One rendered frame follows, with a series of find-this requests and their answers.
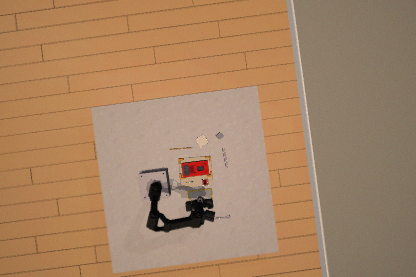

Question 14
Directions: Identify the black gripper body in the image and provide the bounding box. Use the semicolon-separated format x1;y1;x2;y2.
185;198;214;212

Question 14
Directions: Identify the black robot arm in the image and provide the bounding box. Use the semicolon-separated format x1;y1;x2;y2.
146;181;215;233

